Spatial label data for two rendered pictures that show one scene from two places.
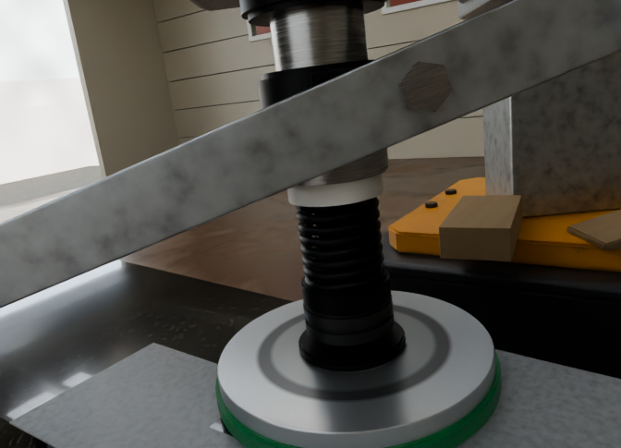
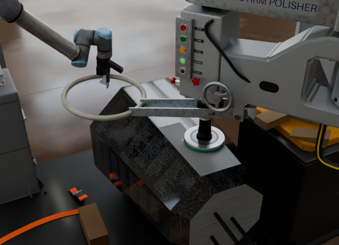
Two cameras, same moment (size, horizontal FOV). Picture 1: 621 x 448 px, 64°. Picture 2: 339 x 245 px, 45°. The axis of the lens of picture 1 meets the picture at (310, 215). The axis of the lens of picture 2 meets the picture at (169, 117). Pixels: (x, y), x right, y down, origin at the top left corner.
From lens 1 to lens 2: 179 cm
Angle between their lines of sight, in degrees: 31
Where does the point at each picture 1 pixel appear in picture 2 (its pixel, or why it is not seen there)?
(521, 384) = (222, 150)
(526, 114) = not seen: hidden behind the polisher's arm
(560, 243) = (285, 130)
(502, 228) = (266, 123)
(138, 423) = (173, 135)
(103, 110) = not seen: outside the picture
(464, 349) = (216, 143)
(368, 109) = (205, 113)
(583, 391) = (227, 154)
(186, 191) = (183, 113)
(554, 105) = not seen: hidden behind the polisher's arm
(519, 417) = (216, 153)
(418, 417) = (202, 147)
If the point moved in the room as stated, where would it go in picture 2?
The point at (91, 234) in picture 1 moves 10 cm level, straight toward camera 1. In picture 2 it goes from (173, 113) to (172, 124)
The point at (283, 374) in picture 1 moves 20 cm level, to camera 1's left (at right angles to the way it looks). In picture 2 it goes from (192, 136) to (159, 127)
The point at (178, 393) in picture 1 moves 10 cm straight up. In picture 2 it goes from (179, 133) to (180, 117)
